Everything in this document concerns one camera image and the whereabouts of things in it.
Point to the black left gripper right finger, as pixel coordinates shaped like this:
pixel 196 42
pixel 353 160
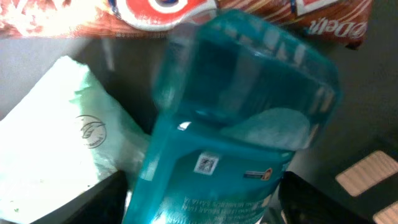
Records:
pixel 303 203

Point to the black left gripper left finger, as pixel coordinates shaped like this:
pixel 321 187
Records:
pixel 102 204

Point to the mint green wipes pack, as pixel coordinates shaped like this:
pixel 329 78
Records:
pixel 65 136

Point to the teal mouthwash bottle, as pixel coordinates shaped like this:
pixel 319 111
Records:
pixel 237 98

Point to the red chocolate bar wrapper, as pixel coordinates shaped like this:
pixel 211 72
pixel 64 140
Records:
pixel 343 21

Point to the grey plastic basket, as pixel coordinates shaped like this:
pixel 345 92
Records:
pixel 365 121

